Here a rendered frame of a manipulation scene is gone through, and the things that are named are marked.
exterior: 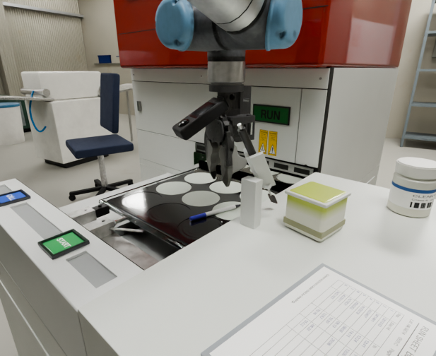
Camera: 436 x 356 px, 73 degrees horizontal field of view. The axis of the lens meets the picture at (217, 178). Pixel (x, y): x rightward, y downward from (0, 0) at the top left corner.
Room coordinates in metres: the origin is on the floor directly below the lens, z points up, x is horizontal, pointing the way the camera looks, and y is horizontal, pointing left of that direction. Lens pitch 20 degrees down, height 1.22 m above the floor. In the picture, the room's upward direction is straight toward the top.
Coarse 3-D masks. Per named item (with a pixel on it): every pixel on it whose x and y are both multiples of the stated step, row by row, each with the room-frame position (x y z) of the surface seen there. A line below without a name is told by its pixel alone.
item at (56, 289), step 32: (0, 192) 0.61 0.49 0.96; (32, 192) 0.60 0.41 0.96; (0, 224) 0.46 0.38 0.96; (32, 224) 0.46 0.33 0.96; (64, 224) 0.46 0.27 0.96; (0, 256) 0.52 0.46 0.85; (32, 256) 0.36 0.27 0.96; (64, 256) 0.36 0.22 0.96; (96, 256) 0.36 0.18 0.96; (32, 288) 0.38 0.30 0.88; (64, 288) 0.30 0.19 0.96; (96, 288) 0.30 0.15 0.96; (64, 320) 0.29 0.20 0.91
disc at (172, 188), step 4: (160, 184) 0.80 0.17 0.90; (164, 184) 0.80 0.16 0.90; (168, 184) 0.80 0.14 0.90; (172, 184) 0.80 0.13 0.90; (176, 184) 0.80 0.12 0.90; (180, 184) 0.80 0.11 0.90; (184, 184) 0.80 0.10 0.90; (188, 184) 0.80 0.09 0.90; (156, 188) 0.77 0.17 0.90; (160, 188) 0.77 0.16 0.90; (164, 188) 0.77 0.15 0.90; (168, 188) 0.77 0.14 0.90; (172, 188) 0.77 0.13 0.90; (176, 188) 0.77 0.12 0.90; (180, 188) 0.77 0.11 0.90; (184, 188) 0.77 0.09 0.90; (188, 188) 0.77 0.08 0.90; (160, 192) 0.74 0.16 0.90; (164, 192) 0.74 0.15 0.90; (168, 192) 0.74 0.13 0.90; (172, 192) 0.74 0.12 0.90; (176, 192) 0.74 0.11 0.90; (180, 192) 0.74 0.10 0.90; (184, 192) 0.74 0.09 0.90
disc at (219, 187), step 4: (212, 184) 0.80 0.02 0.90; (216, 184) 0.80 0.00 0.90; (220, 184) 0.80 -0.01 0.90; (224, 184) 0.80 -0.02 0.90; (232, 184) 0.80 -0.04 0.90; (236, 184) 0.80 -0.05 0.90; (240, 184) 0.80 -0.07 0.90; (212, 188) 0.77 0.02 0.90; (216, 188) 0.77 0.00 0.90; (220, 188) 0.77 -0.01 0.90; (224, 188) 0.77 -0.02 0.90; (228, 188) 0.77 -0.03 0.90; (232, 188) 0.77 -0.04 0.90; (236, 188) 0.77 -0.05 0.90; (240, 188) 0.77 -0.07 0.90; (220, 192) 0.74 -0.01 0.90; (224, 192) 0.74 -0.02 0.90; (228, 192) 0.74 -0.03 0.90; (232, 192) 0.74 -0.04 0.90; (236, 192) 0.74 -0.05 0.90
